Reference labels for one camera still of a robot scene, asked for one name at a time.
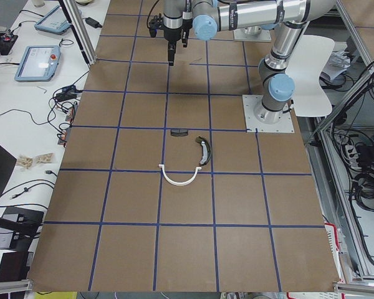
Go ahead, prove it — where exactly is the near blue teach pendant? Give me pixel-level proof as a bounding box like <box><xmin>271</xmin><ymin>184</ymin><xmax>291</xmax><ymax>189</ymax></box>
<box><xmin>14</xmin><ymin>45</ymin><xmax>61</xmax><ymax>82</ymax></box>

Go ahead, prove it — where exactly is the far blue teach pendant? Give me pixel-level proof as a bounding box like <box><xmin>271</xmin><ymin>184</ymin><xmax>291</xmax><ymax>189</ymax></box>
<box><xmin>34</xmin><ymin>5</ymin><xmax>70</xmax><ymax>35</ymax></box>

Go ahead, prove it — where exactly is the black power adapter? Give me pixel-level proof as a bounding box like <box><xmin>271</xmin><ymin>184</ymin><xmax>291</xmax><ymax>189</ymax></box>
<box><xmin>85</xmin><ymin>17</ymin><xmax>102</xmax><ymax>28</ymax></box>

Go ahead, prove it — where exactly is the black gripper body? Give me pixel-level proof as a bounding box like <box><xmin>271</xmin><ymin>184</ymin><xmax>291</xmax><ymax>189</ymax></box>
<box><xmin>148</xmin><ymin>14</ymin><xmax>189</xmax><ymax>65</ymax></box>

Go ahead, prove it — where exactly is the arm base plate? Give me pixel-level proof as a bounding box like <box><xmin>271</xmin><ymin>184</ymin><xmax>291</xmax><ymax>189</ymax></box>
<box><xmin>233</xmin><ymin>26</ymin><xmax>271</xmax><ymax>42</ymax></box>
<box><xmin>242</xmin><ymin>95</ymin><xmax>294</xmax><ymax>133</ymax></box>

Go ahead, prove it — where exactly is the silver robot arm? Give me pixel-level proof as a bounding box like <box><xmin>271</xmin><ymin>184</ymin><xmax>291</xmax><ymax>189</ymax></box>
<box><xmin>192</xmin><ymin>0</ymin><xmax>335</xmax><ymax>124</ymax></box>
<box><xmin>146</xmin><ymin>0</ymin><xmax>193</xmax><ymax>66</ymax></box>

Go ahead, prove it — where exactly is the white plastic chair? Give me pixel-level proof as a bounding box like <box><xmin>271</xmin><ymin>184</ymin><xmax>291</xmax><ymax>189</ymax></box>
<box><xmin>285</xmin><ymin>35</ymin><xmax>335</xmax><ymax>117</ymax></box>

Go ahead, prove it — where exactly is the aluminium frame post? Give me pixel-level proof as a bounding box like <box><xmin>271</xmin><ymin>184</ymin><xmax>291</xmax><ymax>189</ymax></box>
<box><xmin>59</xmin><ymin>0</ymin><xmax>97</xmax><ymax>65</ymax></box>

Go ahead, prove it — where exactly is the blue teach pendant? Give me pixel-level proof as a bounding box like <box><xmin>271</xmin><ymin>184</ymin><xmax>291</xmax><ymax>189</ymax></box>
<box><xmin>14</xmin><ymin>45</ymin><xmax>61</xmax><ymax>82</ymax></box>
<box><xmin>34</xmin><ymin>5</ymin><xmax>70</xmax><ymax>35</ymax></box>

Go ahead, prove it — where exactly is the white curved plastic bracket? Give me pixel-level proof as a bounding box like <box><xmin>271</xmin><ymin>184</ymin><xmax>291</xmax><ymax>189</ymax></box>
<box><xmin>158</xmin><ymin>164</ymin><xmax>202</xmax><ymax>186</ymax></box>

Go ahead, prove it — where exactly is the curved green brake shoe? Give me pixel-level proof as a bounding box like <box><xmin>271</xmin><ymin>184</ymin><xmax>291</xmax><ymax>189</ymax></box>
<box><xmin>195</xmin><ymin>136</ymin><xmax>212</xmax><ymax>166</ymax></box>

